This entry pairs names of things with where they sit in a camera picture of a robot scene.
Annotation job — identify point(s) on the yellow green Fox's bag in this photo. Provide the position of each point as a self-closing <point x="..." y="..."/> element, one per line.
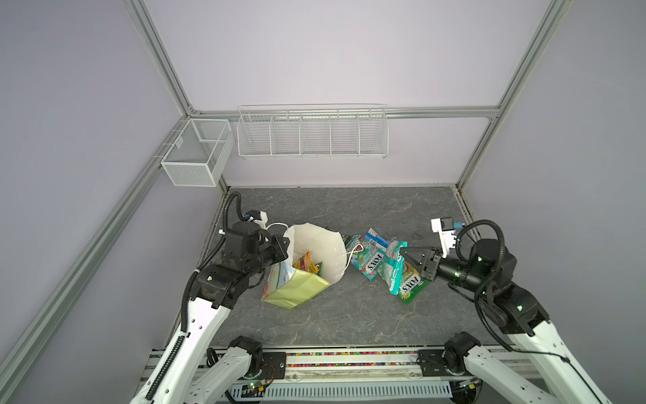
<point x="412" y="284"/>

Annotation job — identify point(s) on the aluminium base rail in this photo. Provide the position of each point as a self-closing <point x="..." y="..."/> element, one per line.
<point x="347" y="364"/>

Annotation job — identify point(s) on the white mesh basket, small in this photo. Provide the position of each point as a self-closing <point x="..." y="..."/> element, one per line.
<point x="199" y="153"/>

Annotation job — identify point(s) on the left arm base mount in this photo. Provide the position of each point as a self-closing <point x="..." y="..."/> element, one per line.
<point x="262" y="366"/>

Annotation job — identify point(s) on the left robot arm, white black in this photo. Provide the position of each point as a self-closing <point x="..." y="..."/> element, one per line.
<point x="245" y="249"/>

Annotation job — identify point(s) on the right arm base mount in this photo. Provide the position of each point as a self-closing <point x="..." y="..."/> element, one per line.
<point x="441" y="362"/>

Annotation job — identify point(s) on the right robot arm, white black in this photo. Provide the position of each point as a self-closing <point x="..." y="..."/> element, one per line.
<point x="476" y="263"/>

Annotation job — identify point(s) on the orange Fox's candy bag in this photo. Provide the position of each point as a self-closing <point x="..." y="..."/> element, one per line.
<point x="307" y="264"/>

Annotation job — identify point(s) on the blue snack packet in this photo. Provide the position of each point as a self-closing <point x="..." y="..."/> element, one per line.
<point x="379" y="242"/>

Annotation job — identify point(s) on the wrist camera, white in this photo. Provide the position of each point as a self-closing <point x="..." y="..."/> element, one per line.
<point x="257" y="216"/>
<point x="446" y="228"/>

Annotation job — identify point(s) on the white vented cable duct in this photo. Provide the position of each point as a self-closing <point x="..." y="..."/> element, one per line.
<point x="344" y="391"/>

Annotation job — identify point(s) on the paper bag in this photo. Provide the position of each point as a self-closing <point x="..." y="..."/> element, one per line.
<point x="317" y="258"/>

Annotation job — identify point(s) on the teal white candy bag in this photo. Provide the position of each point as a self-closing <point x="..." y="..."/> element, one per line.
<point x="391" y="266"/>

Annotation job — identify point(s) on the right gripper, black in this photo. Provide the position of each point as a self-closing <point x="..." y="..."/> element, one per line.
<point x="429" y="262"/>

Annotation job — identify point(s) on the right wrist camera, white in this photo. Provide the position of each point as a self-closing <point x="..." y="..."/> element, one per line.
<point x="446" y="228"/>

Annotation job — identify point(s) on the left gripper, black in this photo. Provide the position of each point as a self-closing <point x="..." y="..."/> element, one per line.
<point x="280" y="250"/>

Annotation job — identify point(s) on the white wire basket, long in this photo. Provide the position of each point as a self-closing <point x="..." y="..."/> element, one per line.
<point x="313" y="131"/>

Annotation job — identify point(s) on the teal Fox's mint bag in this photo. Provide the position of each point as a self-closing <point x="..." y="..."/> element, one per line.
<point x="364" y="256"/>

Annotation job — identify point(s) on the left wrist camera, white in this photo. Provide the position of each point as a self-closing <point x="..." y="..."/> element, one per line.
<point x="257" y="216"/>

